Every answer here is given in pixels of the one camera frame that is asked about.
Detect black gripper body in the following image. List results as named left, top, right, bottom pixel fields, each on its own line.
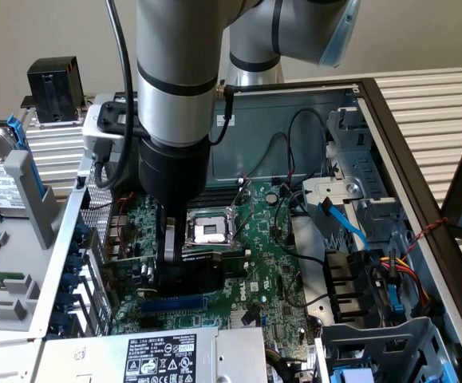
left=136, top=135, right=212, bottom=217

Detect green graphics card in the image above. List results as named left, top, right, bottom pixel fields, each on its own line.
left=82, top=227, right=227, bottom=298

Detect CPU socket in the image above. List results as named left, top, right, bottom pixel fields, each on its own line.
left=184, top=207, right=244, bottom=257

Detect blue expansion slot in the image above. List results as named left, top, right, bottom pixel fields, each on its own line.
left=140, top=297, right=209, bottom=315

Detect installed green RAM stick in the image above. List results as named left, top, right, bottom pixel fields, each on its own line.
left=223, top=257, right=251, bottom=280

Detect metal socket locking lever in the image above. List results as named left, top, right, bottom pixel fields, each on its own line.
left=232, top=205, right=255, bottom=247

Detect metal socket cover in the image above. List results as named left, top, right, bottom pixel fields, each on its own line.
left=229, top=178, right=256, bottom=224

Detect open metal PC case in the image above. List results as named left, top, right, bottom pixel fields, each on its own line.
left=29, top=77, right=462, bottom=383

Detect green Dell motherboard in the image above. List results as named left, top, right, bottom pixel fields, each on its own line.
left=110, top=181, right=316, bottom=362

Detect black angled plug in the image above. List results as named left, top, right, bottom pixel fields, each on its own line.
left=239, top=303, right=262, bottom=326

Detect silver power supply unit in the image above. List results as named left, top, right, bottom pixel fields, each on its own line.
left=34, top=326, right=270, bottom=383

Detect black CPU cooler block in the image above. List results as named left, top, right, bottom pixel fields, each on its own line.
left=21, top=55, right=87, bottom=125

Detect grey parts rack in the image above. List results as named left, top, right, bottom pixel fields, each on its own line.
left=0, top=149, right=67, bottom=333

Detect blue disk caddy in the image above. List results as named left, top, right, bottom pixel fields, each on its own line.
left=5, top=113, right=44, bottom=208

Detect metal drive cage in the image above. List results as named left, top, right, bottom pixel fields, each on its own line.
left=300, top=106, right=412, bottom=256

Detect blue plastic disk carrier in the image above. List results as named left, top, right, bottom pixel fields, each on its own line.
left=331, top=365, right=374, bottom=383

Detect grey disk bay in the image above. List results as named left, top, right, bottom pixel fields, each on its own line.
left=316, top=316, right=462, bottom=383

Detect blue plastic latch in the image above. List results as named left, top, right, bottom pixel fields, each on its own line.
left=387, top=282, right=406, bottom=315

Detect black power plug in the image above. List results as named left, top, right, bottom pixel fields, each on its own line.
left=411, top=294, right=446, bottom=321

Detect red black twisted wire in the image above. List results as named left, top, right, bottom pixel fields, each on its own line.
left=88, top=192, right=136, bottom=256
left=404, top=216, right=449, bottom=256

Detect black gripper power cable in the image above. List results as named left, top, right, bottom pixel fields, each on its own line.
left=208, top=79, right=239, bottom=145

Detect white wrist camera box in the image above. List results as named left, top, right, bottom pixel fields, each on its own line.
left=81, top=99, right=140, bottom=163

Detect black camera cable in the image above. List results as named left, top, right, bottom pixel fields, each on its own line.
left=93, top=0, right=132, bottom=191

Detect black internal cable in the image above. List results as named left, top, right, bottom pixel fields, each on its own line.
left=287, top=108, right=330, bottom=180
left=275, top=191, right=328, bottom=267
left=248, top=131, right=294, bottom=180

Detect blue SATA wire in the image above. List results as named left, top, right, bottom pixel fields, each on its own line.
left=317, top=196, right=375, bottom=253

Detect yellow red power wires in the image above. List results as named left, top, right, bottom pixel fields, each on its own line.
left=378, top=255, right=434, bottom=309

